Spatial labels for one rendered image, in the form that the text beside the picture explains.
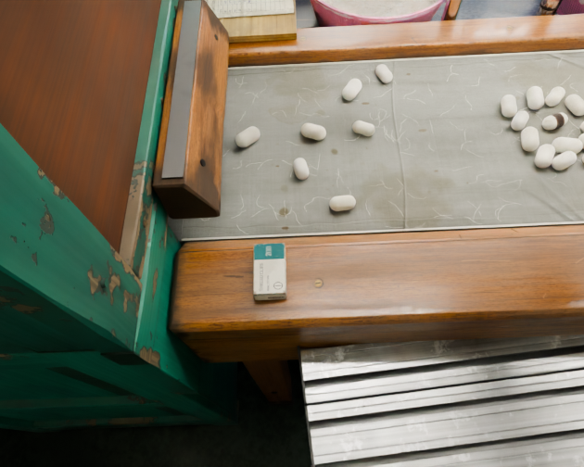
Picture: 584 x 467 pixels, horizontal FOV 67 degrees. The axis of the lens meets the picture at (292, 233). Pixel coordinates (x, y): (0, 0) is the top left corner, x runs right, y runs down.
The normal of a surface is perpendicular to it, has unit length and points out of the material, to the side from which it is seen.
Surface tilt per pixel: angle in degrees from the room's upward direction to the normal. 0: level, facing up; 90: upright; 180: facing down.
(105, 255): 90
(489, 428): 0
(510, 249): 0
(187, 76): 0
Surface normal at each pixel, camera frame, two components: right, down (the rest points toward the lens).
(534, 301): -0.04, -0.47
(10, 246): 1.00, -0.04
